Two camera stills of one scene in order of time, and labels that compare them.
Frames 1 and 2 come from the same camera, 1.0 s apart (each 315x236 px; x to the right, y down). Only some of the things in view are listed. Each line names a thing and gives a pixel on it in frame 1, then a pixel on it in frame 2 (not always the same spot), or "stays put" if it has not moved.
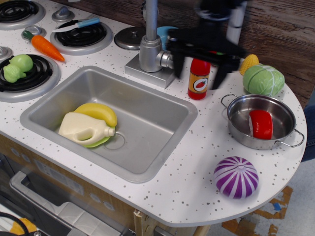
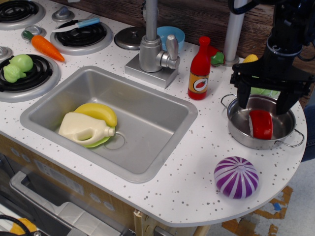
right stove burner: (82, 41) stays put
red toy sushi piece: (261, 124) stays put
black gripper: (203, 42) -> (282, 75)
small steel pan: (239, 108) stays put
